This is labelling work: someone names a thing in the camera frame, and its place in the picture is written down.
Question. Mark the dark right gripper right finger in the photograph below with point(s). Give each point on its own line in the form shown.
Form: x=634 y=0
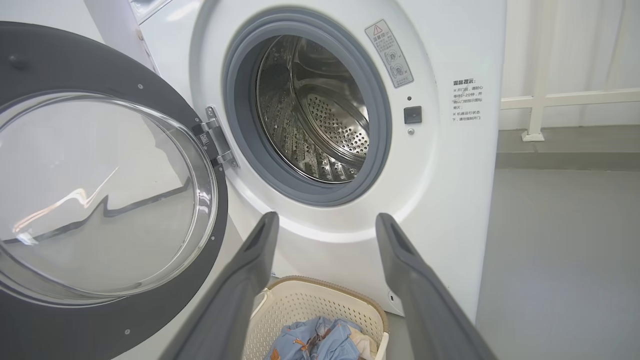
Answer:
x=425 y=300

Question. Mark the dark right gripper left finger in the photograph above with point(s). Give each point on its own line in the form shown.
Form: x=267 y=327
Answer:
x=235 y=300

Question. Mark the cream white garment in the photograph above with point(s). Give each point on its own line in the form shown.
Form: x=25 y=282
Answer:
x=364 y=345

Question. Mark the blue cartoon print garment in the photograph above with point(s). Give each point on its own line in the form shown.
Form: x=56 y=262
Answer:
x=310 y=340

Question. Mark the black round glass washer door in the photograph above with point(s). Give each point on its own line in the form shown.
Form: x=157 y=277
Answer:
x=90 y=200

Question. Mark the white front-load washing machine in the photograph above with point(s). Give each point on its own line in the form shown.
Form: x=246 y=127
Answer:
x=440 y=200

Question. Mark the metal door hinge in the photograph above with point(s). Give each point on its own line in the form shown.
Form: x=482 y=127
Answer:
x=217 y=135

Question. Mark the washing machine drum opening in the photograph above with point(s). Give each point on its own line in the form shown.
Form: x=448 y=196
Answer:
x=320 y=115

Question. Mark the cream perforated laundry basket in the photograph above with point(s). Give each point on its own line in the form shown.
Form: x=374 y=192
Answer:
x=320 y=300

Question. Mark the white railing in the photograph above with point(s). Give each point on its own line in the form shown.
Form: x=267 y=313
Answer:
x=537 y=100

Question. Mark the grey warning sticker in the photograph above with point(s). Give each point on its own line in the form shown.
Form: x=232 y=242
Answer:
x=390 y=55

